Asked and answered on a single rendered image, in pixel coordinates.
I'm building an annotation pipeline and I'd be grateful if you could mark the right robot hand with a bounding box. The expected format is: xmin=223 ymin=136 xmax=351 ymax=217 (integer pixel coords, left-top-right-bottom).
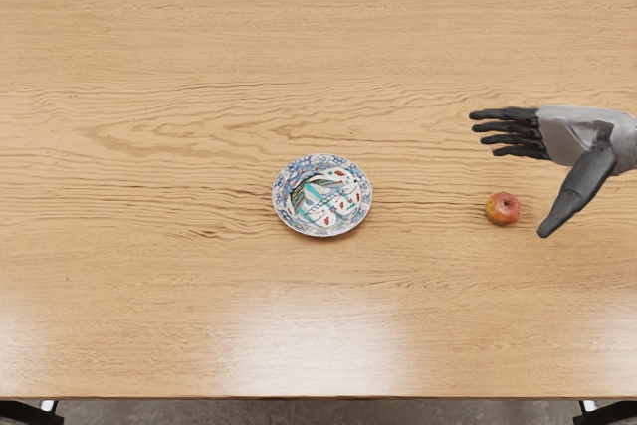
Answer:
xmin=468 ymin=105 xmax=637 ymax=240

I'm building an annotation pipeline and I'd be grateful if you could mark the patterned blue white plate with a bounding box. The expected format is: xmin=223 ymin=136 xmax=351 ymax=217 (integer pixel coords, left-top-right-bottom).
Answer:
xmin=271 ymin=153 xmax=373 ymax=238

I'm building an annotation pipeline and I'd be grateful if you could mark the red yellow apple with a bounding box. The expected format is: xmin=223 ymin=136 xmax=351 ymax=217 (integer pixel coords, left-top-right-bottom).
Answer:
xmin=484 ymin=191 xmax=523 ymax=226

